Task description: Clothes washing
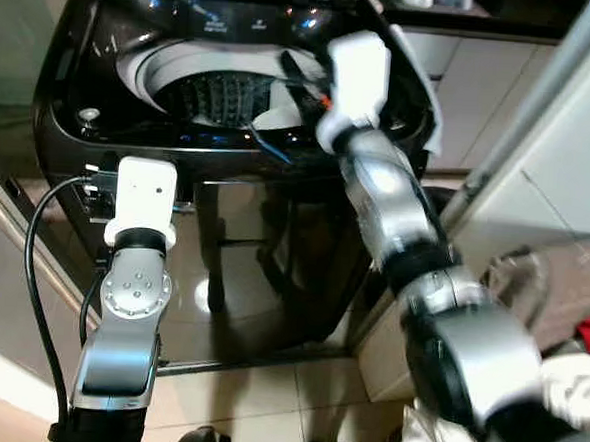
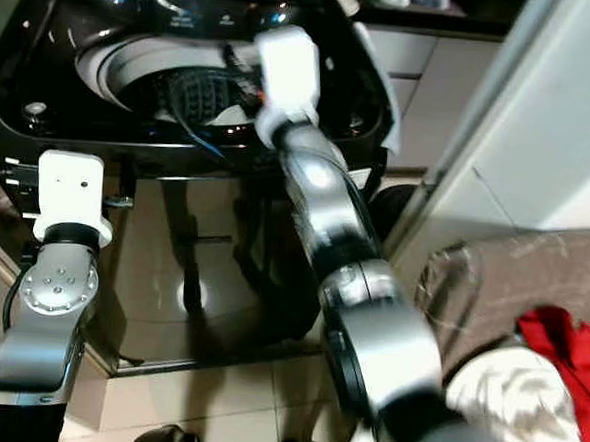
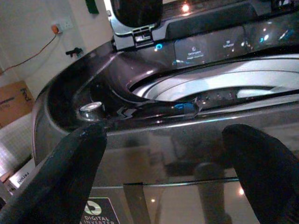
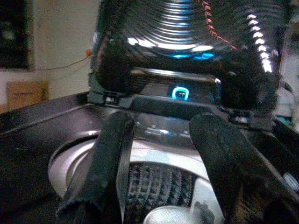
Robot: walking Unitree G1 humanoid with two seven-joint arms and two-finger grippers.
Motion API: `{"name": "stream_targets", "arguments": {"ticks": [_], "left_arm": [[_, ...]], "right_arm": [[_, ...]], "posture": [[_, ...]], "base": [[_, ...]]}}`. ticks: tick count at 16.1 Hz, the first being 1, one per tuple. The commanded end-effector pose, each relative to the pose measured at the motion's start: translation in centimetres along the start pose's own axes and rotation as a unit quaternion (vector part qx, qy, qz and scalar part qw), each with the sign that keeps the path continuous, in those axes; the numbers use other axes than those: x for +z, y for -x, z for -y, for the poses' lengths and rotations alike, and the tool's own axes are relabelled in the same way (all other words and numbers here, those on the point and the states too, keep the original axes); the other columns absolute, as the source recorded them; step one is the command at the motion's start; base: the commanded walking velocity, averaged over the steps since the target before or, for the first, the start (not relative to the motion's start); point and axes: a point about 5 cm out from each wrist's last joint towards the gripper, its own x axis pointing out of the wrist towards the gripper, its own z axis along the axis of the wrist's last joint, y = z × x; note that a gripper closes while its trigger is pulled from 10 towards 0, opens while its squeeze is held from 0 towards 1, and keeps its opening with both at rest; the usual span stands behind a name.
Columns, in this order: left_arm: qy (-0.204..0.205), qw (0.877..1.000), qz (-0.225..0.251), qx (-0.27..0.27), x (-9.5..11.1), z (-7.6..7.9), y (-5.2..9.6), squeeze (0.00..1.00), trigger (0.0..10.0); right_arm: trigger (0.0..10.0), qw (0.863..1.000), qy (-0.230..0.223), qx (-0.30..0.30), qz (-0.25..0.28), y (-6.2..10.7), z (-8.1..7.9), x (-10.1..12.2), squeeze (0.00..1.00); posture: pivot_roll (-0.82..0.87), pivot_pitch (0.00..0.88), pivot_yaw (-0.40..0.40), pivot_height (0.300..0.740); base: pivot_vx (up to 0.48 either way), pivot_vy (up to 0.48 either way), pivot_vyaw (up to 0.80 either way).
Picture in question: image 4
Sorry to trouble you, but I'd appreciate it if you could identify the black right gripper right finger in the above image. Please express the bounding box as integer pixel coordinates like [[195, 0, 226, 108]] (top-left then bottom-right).
[[189, 114, 299, 224]]

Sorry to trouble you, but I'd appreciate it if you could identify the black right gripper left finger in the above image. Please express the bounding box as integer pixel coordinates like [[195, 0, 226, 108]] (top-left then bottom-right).
[[55, 111, 135, 224]]

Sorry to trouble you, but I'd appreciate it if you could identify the black top-load washing machine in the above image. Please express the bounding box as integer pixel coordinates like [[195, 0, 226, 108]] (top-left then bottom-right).
[[0, 92, 299, 224]]

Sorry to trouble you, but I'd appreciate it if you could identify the brown cardboard box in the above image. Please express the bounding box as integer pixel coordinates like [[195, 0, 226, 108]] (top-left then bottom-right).
[[6, 80, 50, 110]]

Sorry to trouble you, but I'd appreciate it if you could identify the glossy black washer lid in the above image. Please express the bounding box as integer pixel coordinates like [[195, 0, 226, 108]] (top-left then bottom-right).
[[88, 0, 292, 110]]

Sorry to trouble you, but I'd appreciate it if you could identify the thin orange cable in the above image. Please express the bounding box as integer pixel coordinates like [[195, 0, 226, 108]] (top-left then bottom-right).
[[35, 49, 93, 72]]

